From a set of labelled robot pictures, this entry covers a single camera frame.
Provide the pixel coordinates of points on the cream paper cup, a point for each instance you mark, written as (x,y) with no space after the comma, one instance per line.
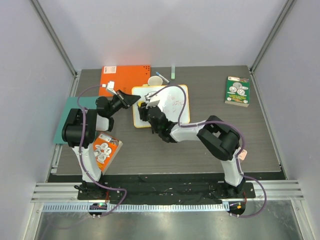
(153,81)

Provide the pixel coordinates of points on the pink eraser block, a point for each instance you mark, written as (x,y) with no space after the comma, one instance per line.
(242,155)

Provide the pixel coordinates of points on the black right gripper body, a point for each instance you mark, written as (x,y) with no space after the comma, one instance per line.
(145,112)

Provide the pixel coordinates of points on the perforated metal rail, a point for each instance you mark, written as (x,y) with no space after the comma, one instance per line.
(99,207)

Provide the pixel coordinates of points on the green highlighter pen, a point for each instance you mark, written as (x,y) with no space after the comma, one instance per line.
(173,72)

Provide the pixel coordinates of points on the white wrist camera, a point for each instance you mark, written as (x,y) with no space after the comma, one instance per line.
(152,99)
(110,87)

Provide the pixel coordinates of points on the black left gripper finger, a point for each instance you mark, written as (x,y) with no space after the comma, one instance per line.
(130,100)
(122,96)

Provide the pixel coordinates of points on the green paperback book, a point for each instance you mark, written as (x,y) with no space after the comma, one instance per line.
(237,91)

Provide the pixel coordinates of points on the blue whiteboard marker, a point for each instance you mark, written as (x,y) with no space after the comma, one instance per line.
(162,77)

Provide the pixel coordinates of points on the yellow whiteboard eraser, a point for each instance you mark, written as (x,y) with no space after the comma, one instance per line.
(141,103)

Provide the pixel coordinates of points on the teal folder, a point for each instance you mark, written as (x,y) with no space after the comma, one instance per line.
(71,103)

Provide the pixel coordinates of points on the orange paperback book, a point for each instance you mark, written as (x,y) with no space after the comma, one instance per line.
(105,149)

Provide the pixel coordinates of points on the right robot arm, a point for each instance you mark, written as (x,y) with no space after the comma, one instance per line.
(222,141)

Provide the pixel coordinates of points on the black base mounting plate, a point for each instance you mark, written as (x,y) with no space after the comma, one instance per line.
(165,188)

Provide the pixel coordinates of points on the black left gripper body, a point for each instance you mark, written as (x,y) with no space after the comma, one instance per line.
(116,104)

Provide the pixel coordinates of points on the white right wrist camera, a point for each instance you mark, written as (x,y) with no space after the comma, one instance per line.
(152,99)

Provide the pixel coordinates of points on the yellow-framed whiteboard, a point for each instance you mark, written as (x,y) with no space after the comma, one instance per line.
(171,103)

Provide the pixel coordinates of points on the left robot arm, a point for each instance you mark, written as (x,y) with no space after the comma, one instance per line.
(81,125)

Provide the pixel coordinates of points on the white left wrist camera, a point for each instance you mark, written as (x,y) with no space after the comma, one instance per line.
(110,87)

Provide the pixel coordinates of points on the orange folder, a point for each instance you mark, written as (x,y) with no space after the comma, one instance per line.
(125,77)

